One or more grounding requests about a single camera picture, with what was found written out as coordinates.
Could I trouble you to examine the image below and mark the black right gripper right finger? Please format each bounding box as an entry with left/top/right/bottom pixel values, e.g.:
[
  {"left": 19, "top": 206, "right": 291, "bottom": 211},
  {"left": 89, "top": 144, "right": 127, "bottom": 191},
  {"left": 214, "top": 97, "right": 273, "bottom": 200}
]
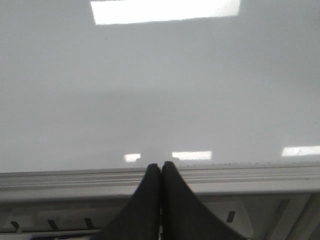
[{"left": 161, "top": 161, "right": 246, "bottom": 240}]

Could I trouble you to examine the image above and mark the white whiteboard with aluminium frame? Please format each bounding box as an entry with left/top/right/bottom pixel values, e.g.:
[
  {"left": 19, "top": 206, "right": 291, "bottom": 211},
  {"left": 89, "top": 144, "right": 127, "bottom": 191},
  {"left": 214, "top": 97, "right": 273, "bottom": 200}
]
[{"left": 0, "top": 0, "right": 320, "bottom": 202}]

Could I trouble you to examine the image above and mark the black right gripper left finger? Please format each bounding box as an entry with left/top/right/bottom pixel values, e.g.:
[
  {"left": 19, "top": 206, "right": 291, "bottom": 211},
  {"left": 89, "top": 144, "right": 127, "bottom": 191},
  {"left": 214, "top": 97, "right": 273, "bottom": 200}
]
[{"left": 98, "top": 163, "right": 161, "bottom": 240}]

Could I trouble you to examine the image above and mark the grey whiteboard marker tray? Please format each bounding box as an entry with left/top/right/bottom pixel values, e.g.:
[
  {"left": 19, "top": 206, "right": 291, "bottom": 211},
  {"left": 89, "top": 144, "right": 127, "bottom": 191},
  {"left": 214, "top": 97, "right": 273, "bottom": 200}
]
[{"left": 0, "top": 193, "right": 320, "bottom": 240}]

